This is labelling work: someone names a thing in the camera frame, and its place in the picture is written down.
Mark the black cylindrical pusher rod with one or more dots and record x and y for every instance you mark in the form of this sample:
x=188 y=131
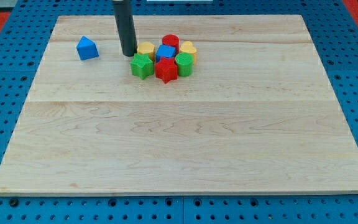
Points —
x=125 y=26

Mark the blue triangle block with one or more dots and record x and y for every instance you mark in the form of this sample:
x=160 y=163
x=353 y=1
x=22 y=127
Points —
x=86 y=49

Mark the yellow hexagon block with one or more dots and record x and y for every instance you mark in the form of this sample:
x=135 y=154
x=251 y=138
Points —
x=147 y=48

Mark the red cylinder block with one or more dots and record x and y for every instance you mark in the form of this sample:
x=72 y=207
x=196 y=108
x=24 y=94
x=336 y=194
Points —
x=171 y=40

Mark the blue cube block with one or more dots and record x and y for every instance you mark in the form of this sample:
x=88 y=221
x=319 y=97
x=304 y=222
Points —
x=165 y=51

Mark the green star block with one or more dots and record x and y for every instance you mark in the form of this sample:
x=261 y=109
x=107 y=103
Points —
x=142 y=66

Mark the red star block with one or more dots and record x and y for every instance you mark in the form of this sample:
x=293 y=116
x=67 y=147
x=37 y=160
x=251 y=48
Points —
x=166 y=69

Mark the yellow heart block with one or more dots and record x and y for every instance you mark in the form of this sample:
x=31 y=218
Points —
x=188 y=47

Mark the green cylinder block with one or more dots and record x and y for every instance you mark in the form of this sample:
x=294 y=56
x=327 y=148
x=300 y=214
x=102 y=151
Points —
x=184 y=62

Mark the light wooden board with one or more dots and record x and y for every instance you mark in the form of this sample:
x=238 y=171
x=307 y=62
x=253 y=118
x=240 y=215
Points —
x=258 y=115

